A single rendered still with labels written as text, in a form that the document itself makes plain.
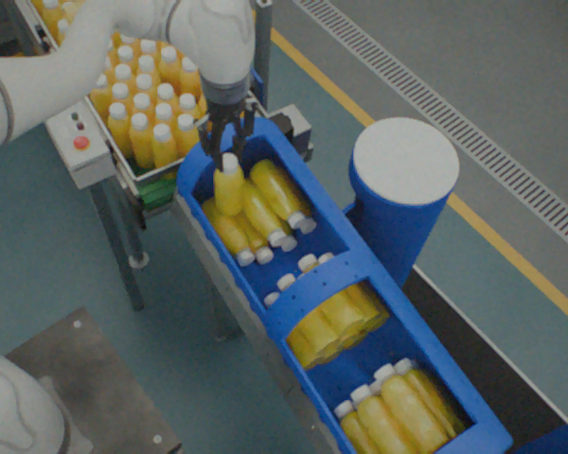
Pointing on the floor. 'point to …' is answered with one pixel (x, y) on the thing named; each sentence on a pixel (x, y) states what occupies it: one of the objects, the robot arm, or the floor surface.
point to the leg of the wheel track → (216, 310)
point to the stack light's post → (263, 44)
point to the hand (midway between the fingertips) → (227, 154)
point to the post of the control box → (115, 242)
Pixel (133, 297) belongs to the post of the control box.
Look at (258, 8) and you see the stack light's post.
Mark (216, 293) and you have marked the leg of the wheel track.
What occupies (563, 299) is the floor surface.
